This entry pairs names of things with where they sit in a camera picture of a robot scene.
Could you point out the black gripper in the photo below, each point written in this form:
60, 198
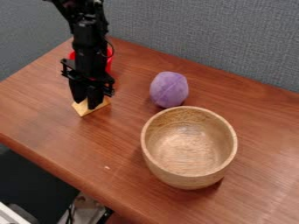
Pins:
89, 80

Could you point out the yellow cheese wedge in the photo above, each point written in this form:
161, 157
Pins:
81, 107

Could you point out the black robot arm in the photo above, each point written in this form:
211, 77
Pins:
83, 10

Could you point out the brown wooden bowl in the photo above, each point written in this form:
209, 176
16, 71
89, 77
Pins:
188, 145

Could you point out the red plastic cup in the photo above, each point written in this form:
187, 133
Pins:
109, 58

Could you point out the purple ball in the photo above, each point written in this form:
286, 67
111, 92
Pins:
168, 89

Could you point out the grey metal table frame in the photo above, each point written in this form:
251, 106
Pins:
85, 211

